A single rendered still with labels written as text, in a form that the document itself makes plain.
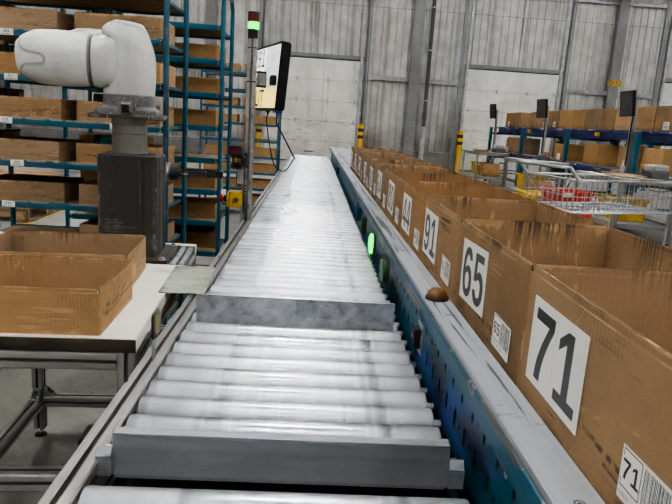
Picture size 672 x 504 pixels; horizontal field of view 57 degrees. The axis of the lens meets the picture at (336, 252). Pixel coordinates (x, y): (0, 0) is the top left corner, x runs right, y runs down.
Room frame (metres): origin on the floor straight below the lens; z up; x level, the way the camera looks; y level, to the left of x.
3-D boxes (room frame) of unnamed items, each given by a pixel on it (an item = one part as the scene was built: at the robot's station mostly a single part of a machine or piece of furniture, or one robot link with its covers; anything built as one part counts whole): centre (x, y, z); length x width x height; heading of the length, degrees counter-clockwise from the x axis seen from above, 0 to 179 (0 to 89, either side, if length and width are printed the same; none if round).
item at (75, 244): (1.64, 0.74, 0.80); 0.38 x 0.28 x 0.10; 98
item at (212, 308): (1.38, 0.08, 0.76); 0.46 x 0.01 x 0.09; 93
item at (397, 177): (2.16, -0.33, 0.96); 0.39 x 0.29 x 0.17; 3
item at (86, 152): (3.18, 1.09, 0.99); 0.40 x 0.30 x 0.10; 89
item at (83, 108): (3.19, 1.10, 1.19); 0.40 x 0.30 x 0.10; 93
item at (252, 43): (2.85, 0.43, 1.11); 0.12 x 0.05 x 0.88; 3
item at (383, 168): (2.55, -0.32, 0.96); 0.39 x 0.29 x 0.17; 3
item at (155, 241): (1.98, 0.66, 0.91); 0.26 x 0.26 x 0.33; 6
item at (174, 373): (1.09, 0.07, 0.72); 0.52 x 0.05 x 0.05; 93
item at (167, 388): (1.02, 0.07, 0.72); 0.52 x 0.05 x 0.05; 93
